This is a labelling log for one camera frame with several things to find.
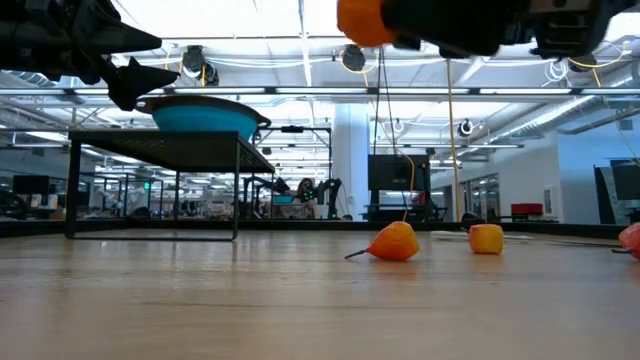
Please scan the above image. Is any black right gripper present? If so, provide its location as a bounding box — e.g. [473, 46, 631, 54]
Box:
[382, 0, 640, 61]

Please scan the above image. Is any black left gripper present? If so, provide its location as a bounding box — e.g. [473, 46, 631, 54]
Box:
[0, 0, 181, 113]

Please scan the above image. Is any tall orange block fruit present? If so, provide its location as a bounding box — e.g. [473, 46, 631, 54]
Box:
[336, 0, 401, 50]

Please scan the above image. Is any blue collapsible bowl grey rim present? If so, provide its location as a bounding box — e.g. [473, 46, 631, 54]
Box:
[134, 94, 274, 142]

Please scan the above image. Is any teardrop orange fruit with stem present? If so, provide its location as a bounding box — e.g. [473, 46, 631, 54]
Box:
[343, 221, 421, 263]

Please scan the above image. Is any yellow-orange cube fruit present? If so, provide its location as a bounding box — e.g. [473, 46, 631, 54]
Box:
[468, 223, 505, 255]

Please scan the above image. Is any orange-red fruit with stem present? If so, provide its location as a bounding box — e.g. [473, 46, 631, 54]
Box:
[610, 223, 640, 262]

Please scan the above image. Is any black mesh metal rack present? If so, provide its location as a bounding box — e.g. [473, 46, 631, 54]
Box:
[66, 129, 276, 242]

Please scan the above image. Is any black monitor on stand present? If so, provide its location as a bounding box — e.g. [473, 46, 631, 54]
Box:
[367, 153, 431, 192]

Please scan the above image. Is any white building column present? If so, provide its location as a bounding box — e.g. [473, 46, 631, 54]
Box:
[332, 103, 371, 221]

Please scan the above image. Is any small black monitor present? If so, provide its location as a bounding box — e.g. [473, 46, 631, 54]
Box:
[12, 174, 51, 196]

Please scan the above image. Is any seated person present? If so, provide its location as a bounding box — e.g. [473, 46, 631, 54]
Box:
[294, 177, 319, 220]

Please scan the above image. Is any red box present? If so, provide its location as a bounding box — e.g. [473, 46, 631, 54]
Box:
[510, 202, 544, 217]

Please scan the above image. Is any large black screen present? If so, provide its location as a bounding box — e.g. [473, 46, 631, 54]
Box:
[593, 158, 640, 225]

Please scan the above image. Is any thin black stand frame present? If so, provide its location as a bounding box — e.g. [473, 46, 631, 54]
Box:
[257, 124, 334, 221]

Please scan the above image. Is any yellow hanging cable black plug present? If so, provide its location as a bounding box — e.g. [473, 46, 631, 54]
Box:
[444, 57, 482, 232]

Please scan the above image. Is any black aluminium table frame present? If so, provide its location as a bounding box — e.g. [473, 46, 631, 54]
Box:
[0, 218, 640, 240]

